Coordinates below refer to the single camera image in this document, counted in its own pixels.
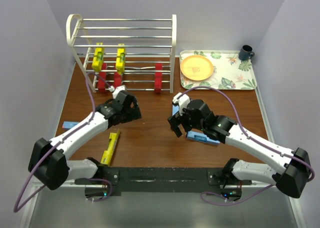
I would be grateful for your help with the floral serving tray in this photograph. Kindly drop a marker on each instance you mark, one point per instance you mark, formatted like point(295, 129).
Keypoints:
point(230, 73)

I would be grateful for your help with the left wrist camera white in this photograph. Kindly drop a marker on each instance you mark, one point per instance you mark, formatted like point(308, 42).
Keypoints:
point(117, 90)

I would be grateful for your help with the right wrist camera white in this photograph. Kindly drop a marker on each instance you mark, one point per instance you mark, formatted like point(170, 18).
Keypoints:
point(181, 100)

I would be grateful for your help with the aluminium rail frame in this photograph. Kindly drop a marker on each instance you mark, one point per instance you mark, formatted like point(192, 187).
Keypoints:
point(247, 205)

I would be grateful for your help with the yellow toothpaste box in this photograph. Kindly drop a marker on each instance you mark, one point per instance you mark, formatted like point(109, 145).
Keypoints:
point(112, 144)
point(98, 57)
point(120, 58)

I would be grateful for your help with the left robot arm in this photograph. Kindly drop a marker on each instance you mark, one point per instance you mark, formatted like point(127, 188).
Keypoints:
point(50, 159)

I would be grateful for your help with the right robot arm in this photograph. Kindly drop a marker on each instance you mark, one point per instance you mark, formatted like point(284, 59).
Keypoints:
point(289, 170)

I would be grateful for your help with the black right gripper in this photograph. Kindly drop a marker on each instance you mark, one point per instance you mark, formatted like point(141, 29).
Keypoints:
point(175, 121)

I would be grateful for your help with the red toothpaste box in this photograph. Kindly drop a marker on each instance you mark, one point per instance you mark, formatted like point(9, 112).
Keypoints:
point(102, 80)
point(118, 79)
point(158, 78)

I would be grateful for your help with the dark blue mug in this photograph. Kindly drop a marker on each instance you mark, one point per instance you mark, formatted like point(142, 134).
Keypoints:
point(246, 52)

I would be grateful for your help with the orange plate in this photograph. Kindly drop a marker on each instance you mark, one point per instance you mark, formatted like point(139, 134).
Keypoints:
point(196, 68)

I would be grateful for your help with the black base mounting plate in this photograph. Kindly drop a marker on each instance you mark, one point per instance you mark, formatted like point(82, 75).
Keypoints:
point(161, 179)

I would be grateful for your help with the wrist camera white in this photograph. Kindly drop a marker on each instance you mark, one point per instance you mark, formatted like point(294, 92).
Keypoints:
point(117, 90)
point(181, 100)

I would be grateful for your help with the white metal shelf rack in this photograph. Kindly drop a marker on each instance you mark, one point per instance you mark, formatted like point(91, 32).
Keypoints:
point(139, 53)

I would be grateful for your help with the blue toothpaste box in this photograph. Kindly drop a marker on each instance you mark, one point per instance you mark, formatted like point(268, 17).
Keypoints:
point(200, 137)
point(67, 125)
point(175, 109)

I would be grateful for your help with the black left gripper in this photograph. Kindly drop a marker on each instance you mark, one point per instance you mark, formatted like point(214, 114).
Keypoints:
point(133, 114)

